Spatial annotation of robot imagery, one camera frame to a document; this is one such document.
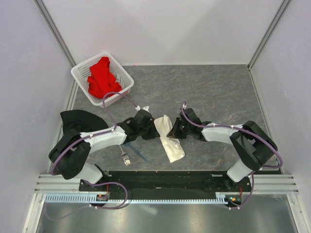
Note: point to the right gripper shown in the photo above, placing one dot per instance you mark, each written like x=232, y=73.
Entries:
x=174, y=133

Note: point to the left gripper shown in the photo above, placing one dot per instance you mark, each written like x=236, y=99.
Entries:
x=154, y=133

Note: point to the white cloth napkin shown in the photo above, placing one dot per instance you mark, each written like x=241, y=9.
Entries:
x=171, y=146

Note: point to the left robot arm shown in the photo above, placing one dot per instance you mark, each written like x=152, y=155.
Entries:
x=85, y=133

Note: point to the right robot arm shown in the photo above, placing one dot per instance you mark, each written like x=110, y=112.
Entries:
x=253, y=146

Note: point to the blue plastic spoon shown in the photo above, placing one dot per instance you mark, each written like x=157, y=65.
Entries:
x=136, y=151

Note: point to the silver metal fork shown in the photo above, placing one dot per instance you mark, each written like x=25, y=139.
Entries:
x=124, y=156

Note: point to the grey cloth in basket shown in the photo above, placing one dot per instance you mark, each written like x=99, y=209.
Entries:
x=119, y=79

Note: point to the white plastic basket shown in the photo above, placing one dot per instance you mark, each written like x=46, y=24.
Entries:
x=81, y=71

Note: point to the black cloth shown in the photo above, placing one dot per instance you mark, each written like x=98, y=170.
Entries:
x=83, y=122

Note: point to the red cloth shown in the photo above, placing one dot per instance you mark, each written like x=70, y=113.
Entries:
x=101, y=81

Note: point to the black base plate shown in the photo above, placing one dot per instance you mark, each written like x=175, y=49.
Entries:
x=167, y=185

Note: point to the slotted cable duct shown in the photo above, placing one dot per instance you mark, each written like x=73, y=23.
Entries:
x=97, y=199

